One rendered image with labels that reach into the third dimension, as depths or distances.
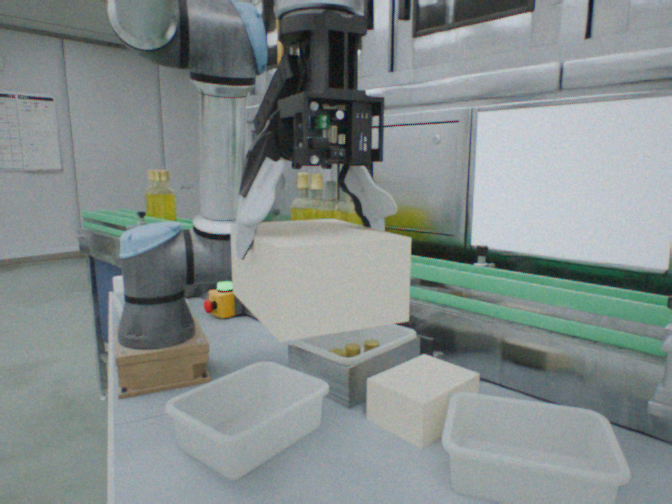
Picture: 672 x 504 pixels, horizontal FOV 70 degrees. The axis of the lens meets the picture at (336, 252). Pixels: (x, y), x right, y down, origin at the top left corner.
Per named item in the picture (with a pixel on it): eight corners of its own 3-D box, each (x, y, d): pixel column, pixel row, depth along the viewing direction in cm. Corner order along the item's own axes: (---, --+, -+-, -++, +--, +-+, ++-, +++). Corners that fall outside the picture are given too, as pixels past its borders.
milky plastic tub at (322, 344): (420, 370, 102) (422, 331, 101) (348, 407, 87) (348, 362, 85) (359, 348, 114) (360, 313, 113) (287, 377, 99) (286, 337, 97)
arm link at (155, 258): (123, 284, 101) (117, 221, 98) (189, 279, 106) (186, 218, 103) (121, 301, 90) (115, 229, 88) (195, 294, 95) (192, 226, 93)
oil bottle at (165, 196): (178, 238, 202) (174, 170, 197) (165, 239, 198) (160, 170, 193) (171, 236, 206) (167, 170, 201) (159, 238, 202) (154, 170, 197)
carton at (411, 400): (477, 413, 86) (479, 373, 84) (422, 448, 75) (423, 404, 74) (422, 390, 94) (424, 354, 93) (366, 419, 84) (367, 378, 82)
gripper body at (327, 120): (300, 170, 37) (298, 1, 35) (267, 169, 45) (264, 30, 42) (386, 170, 40) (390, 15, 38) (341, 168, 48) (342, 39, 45)
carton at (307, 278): (279, 341, 38) (277, 247, 36) (233, 292, 52) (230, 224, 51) (408, 321, 43) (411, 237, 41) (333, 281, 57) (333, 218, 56)
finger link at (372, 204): (404, 257, 44) (355, 174, 41) (372, 247, 50) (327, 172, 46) (427, 237, 45) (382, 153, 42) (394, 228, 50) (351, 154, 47)
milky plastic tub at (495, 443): (628, 549, 57) (636, 483, 56) (437, 507, 64) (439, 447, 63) (599, 463, 73) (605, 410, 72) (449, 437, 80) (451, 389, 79)
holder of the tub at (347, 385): (433, 364, 106) (435, 331, 105) (348, 409, 87) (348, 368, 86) (374, 344, 118) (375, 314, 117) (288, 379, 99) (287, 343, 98)
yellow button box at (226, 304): (243, 315, 141) (242, 290, 139) (220, 321, 136) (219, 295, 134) (229, 310, 146) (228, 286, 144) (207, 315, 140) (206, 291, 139)
